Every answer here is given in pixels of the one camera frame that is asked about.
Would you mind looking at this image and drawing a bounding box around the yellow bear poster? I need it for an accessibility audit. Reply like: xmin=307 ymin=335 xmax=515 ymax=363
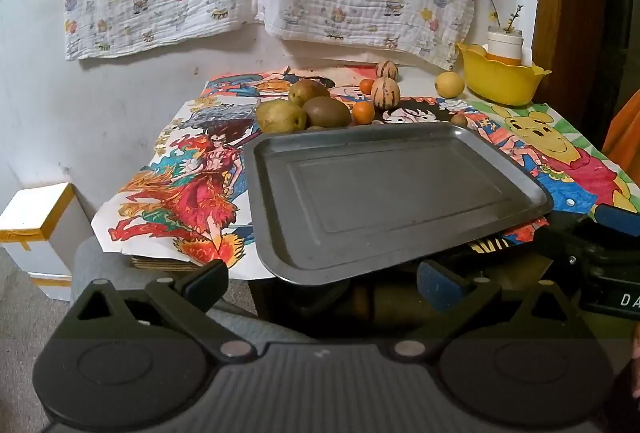
xmin=467 ymin=98 xmax=640 ymax=216

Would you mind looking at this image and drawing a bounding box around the wooden door frame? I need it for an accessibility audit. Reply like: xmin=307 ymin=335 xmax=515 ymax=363
xmin=532 ymin=0 xmax=618 ymax=114

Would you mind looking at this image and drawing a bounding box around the fiery character cartoon poster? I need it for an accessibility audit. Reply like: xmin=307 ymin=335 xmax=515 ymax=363
xmin=94 ymin=95 xmax=261 ymax=276

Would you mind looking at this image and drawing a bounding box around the white and orange cup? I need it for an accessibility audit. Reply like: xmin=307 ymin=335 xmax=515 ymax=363
xmin=486 ymin=27 xmax=523 ymax=66

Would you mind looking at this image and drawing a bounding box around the round yellow fruit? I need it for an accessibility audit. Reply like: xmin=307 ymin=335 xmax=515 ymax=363
xmin=434 ymin=71 xmax=466 ymax=98

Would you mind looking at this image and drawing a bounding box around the orange garment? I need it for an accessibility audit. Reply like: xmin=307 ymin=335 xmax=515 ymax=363
xmin=601 ymin=89 xmax=640 ymax=164

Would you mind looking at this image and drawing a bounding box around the white box with yellow tape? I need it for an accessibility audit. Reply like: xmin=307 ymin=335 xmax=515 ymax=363
xmin=0 ymin=183 xmax=93 ymax=301

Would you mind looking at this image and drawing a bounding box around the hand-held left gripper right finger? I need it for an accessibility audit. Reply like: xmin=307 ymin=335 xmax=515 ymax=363
xmin=392 ymin=259 xmax=588 ymax=360

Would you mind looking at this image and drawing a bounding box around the plywood board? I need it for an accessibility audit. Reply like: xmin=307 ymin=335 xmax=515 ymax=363
xmin=131 ymin=254 xmax=201 ymax=273

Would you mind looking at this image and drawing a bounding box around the red-bordered cartoon poster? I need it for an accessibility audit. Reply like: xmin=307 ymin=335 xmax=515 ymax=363
xmin=204 ymin=65 xmax=381 ymax=106

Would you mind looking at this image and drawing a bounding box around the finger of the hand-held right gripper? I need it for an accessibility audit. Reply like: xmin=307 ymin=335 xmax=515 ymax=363
xmin=587 ymin=203 xmax=640 ymax=244

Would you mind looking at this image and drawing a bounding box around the green-yellow mango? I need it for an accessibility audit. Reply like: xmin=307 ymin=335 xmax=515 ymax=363
xmin=256 ymin=98 xmax=307 ymax=134

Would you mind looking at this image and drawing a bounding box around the black printed box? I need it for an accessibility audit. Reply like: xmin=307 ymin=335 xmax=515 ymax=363
xmin=250 ymin=213 xmax=591 ymax=339

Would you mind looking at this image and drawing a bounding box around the spiky-haired cartoon poster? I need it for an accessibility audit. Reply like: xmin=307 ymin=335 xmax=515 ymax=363
xmin=345 ymin=80 xmax=501 ymax=138

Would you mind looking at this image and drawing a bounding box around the brown kiwi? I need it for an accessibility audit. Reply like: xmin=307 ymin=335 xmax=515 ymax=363
xmin=303 ymin=96 xmax=352 ymax=128

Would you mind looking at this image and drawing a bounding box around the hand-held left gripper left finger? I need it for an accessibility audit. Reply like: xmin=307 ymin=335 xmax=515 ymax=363
xmin=60 ymin=259 xmax=256 ymax=361

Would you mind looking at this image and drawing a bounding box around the brownish green pear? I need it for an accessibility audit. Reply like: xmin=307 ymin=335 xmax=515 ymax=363
xmin=288 ymin=79 xmax=331 ymax=107

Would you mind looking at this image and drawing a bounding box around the metal baking tray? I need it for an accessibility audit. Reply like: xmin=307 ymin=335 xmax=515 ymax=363
xmin=241 ymin=122 xmax=555 ymax=286

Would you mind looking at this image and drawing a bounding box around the yellow plastic bowl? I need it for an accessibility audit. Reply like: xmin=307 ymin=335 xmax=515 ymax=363
xmin=456 ymin=42 xmax=552 ymax=107

